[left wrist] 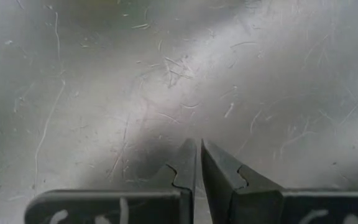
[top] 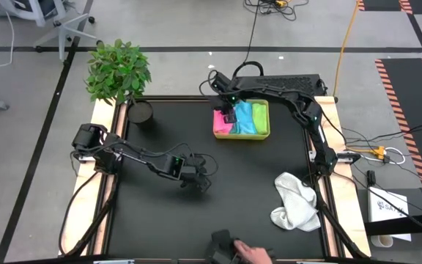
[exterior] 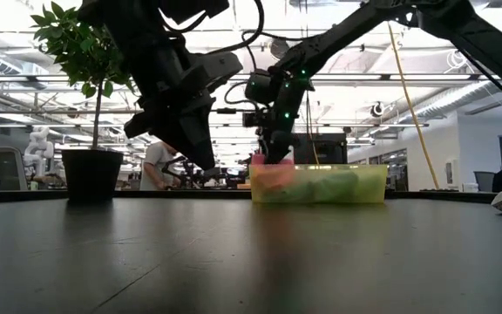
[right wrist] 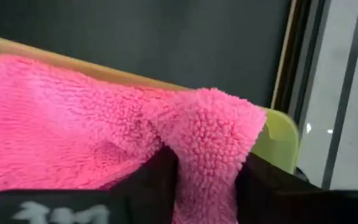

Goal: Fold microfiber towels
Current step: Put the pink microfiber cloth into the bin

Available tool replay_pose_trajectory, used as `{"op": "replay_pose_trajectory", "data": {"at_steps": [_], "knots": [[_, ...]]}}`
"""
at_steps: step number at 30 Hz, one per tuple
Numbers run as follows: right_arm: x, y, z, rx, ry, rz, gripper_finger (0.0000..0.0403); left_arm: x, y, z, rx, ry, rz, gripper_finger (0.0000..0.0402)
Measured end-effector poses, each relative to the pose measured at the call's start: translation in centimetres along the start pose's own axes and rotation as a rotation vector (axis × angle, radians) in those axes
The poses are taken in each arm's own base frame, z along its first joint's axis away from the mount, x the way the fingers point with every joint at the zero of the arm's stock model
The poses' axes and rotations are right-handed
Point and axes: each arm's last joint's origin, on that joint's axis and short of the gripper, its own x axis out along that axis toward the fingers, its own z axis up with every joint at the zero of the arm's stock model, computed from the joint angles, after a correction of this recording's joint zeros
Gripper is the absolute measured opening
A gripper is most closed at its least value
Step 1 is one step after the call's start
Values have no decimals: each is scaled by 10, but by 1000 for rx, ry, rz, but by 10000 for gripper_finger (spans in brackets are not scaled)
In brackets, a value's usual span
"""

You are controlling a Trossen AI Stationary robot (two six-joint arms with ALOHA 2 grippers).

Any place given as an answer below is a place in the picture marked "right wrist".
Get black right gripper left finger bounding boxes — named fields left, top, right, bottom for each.
left=0, top=145, right=180, bottom=224

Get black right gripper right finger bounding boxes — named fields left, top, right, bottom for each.
left=234, top=152, right=358, bottom=224

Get yellow plastic bin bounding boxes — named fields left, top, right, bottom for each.
left=0, top=32, right=301, bottom=175

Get pink microfiber towel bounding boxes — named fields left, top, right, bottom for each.
left=0, top=53, right=268, bottom=224

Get black aluminium table frame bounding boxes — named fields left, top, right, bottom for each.
left=270, top=0, right=326, bottom=125

